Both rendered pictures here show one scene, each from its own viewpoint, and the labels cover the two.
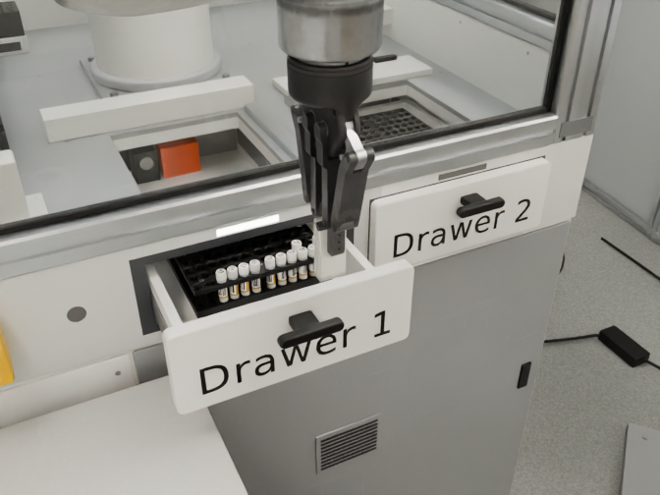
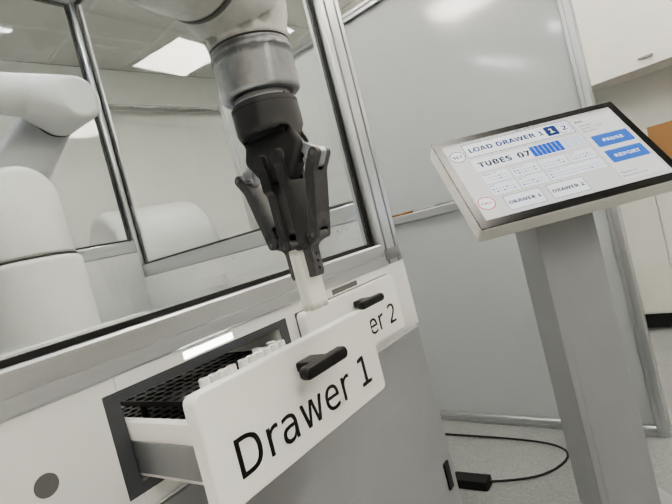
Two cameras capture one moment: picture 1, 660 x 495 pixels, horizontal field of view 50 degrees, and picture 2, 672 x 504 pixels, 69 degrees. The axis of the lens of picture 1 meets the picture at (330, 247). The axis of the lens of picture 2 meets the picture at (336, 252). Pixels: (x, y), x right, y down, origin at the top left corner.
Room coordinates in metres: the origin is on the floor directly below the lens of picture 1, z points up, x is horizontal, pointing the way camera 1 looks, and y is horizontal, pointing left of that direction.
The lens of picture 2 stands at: (0.10, 0.22, 1.03)
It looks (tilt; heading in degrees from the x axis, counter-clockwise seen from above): 2 degrees down; 332
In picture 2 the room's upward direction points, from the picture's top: 14 degrees counter-clockwise
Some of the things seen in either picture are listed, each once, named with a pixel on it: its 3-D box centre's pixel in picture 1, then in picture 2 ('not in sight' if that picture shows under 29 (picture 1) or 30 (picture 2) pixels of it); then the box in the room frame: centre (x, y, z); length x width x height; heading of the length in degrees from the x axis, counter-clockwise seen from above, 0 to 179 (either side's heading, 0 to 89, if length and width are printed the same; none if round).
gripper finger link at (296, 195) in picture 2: (336, 175); (297, 198); (0.59, -0.01, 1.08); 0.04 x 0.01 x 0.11; 116
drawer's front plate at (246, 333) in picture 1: (297, 334); (304, 391); (0.61, 0.04, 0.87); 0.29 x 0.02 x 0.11; 116
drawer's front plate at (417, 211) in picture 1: (462, 214); (357, 320); (0.86, -0.19, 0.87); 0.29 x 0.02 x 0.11; 116
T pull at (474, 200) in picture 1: (475, 203); (365, 301); (0.84, -0.20, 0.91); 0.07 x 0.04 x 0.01; 116
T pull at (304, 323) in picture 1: (305, 326); (316, 362); (0.58, 0.03, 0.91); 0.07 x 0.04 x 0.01; 116
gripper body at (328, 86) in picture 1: (330, 101); (273, 142); (0.60, 0.00, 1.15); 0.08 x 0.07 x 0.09; 26
